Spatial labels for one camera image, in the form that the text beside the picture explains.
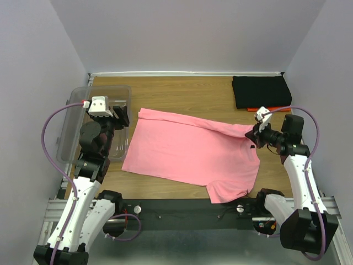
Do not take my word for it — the pink t shirt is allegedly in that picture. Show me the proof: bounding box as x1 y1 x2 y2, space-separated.
122 108 260 204

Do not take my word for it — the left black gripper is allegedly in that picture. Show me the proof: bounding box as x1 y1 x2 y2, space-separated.
85 105 130 156

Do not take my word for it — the folded orange t shirt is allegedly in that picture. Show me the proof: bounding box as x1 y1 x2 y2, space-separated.
247 107 290 112

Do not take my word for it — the clear plastic bin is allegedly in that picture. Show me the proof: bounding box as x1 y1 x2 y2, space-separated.
56 85 132 163

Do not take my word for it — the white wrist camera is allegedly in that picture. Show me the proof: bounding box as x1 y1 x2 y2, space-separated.
255 107 272 133
82 96 113 117

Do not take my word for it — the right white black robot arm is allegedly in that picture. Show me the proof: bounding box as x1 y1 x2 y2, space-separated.
246 108 339 261

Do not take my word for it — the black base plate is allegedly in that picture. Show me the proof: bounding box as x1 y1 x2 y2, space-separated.
101 197 276 240

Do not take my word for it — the aluminium frame rail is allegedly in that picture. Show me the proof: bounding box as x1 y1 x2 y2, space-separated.
31 195 353 265

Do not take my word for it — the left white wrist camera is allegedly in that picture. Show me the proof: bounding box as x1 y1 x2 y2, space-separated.
82 96 113 117

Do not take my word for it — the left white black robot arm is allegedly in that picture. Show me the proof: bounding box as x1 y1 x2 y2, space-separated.
34 101 130 264

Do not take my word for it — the folded black t shirt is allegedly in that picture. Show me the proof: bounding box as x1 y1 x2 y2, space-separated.
232 76 292 109

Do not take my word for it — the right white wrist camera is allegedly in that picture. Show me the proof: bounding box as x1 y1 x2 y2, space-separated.
255 107 272 133

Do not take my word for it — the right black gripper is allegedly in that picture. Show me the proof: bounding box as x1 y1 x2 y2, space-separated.
245 119 285 149

